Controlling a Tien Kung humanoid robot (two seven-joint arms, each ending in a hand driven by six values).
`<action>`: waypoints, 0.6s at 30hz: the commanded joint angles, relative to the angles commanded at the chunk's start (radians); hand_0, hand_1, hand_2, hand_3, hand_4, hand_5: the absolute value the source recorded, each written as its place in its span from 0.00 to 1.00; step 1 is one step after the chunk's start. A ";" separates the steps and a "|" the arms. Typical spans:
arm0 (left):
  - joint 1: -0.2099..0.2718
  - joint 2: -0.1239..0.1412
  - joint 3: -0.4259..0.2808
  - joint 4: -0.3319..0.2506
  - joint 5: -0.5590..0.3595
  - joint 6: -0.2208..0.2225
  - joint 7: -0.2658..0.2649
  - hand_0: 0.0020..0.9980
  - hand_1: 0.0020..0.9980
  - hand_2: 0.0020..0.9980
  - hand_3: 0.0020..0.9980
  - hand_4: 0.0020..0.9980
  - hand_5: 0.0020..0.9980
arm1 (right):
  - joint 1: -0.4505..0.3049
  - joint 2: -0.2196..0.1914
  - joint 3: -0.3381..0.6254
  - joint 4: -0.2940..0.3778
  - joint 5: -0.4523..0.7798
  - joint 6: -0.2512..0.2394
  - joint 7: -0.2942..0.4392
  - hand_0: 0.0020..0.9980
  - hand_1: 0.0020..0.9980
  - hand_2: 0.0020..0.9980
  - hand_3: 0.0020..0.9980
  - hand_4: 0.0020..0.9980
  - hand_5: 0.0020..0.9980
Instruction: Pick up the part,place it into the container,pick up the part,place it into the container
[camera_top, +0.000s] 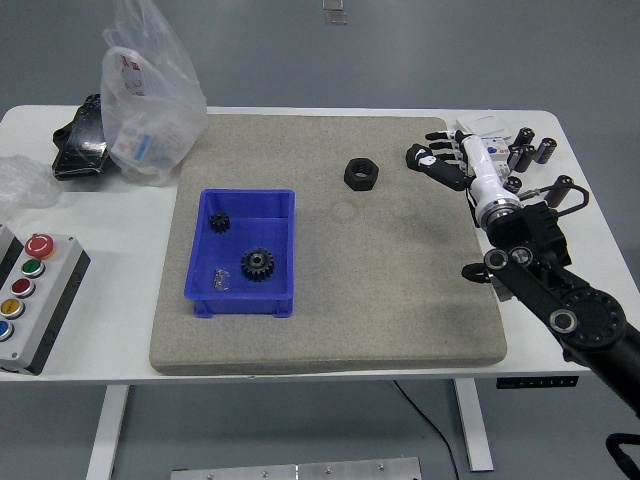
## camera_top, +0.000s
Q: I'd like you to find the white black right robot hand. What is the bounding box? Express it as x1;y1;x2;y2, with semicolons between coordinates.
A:
405;128;519;214

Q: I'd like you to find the small black hex nut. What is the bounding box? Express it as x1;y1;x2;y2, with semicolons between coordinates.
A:
404;143;435;172

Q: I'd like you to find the blue plastic box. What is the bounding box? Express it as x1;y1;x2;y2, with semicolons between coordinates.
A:
183;187;297;320

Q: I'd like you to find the large black gear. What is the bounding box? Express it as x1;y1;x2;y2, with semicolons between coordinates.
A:
239;247;276;284

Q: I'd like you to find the large black hex nut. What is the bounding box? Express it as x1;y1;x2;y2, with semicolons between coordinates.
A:
343;156;380;192

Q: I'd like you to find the grey push-button control box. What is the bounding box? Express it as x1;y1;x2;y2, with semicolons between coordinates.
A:
0;233;92;376

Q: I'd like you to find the white circuit breaker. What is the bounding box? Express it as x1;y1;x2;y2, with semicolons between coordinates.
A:
472;133;512;189

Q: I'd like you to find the black table control panel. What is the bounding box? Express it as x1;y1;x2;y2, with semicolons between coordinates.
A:
496;377;580;390

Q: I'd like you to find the clear floor fixture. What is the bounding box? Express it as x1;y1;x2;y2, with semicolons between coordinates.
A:
322;0;348;26

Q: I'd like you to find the grey-brown mat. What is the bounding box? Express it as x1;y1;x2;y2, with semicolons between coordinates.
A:
148;113;508;376

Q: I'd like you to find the white table leg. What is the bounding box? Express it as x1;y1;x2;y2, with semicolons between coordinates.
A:
452;378;495;472
85;384;131;480

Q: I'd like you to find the clear plastic bag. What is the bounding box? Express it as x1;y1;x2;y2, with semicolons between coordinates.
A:
99;0;208;188

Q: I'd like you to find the white blue small carton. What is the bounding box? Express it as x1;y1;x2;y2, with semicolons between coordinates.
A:
110;122;154;166

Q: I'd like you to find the black wrapped plastic part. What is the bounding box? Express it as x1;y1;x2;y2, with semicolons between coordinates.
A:
51;93;121;182

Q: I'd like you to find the red emergency stop button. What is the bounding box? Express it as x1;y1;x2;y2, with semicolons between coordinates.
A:
24;233;55;260

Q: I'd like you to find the crumpled clear plastic wrap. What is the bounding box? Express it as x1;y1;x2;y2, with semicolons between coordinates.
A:
0;153;64;214

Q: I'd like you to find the black adapter cord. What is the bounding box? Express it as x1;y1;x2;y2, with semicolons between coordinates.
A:
463;192;484;230

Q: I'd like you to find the flat white switch panel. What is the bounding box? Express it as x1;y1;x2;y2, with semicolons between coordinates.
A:
455;113;512;144

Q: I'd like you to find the black floor cable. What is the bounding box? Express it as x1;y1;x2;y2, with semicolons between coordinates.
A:
392;379;460;480

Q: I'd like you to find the black sleeved robot cable loop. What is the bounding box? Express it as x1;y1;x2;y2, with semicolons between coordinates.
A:
604;432;640;476

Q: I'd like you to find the grey black enclosure box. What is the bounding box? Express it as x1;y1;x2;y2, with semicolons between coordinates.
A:
0;223;25;286

